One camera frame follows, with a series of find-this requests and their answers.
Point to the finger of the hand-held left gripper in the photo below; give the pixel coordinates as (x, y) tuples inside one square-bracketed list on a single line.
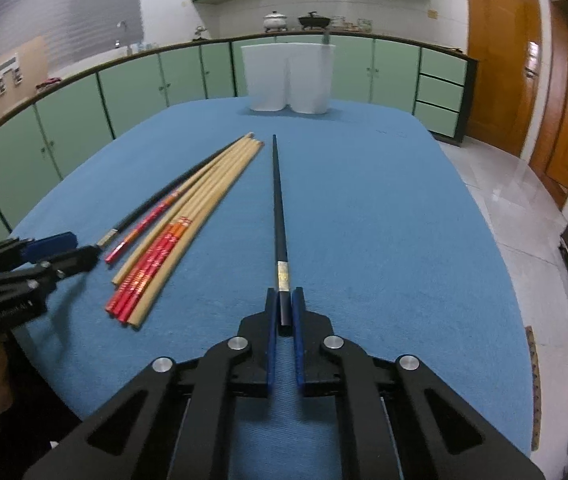
[(54, 245), (76, 260)]

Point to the black wok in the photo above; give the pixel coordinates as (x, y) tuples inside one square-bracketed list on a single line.
[(314, 21)]

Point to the green lower kitchen cabinets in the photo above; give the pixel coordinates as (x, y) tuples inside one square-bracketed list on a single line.
[(129, 95)]

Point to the wooden door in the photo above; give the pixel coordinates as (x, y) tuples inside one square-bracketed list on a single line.
[(498, 60), (563, 120)]

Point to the blue tablecloth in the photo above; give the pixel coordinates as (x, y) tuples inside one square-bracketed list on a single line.
[(373, 220)]

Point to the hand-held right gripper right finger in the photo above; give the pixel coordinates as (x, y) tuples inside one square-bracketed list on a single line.
[(299, 345)]

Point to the grey window blind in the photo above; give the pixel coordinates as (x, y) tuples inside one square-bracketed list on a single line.
[(64, 5)]

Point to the cardboard board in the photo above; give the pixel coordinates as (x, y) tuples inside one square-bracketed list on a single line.
[(29, 75)]

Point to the white chopstick holder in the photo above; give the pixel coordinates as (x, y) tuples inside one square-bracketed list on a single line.
[(264, 80)]

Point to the white cooking pot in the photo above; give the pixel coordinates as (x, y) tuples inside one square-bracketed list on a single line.
[(275, 21)]

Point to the metal faucet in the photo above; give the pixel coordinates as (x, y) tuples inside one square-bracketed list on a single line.
[(123, 35)]

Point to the pile of wooden chopsticks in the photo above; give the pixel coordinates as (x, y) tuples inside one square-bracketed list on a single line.
[(199, 200)]

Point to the pink cloth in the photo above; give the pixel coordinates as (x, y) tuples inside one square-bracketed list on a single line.
[(49, 84)]

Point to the black chopstick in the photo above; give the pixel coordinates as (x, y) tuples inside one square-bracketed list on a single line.
[(139, 212), (279, 220)]

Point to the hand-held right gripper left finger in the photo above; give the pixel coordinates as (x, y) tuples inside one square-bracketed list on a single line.
[(270, 340)]

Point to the row of jars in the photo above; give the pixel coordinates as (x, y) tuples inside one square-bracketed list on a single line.
[(353, 23)]

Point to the small figurine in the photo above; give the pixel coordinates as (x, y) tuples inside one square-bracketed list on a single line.
[(200, 34)]

